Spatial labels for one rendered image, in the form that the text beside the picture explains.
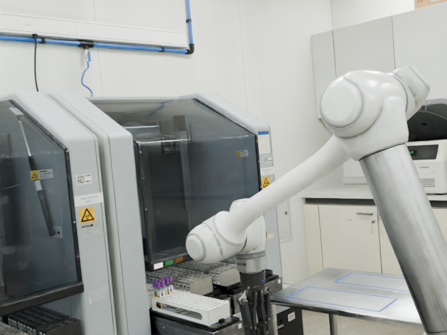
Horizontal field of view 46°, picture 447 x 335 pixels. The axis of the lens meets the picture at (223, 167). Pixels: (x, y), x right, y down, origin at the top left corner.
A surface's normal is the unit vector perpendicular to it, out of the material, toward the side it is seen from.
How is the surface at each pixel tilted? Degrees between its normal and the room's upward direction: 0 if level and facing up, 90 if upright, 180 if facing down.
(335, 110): 84
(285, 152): 90
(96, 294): 90
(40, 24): 90
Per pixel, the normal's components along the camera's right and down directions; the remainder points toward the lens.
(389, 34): -0.71, 0.10
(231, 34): 0.70, -0.03
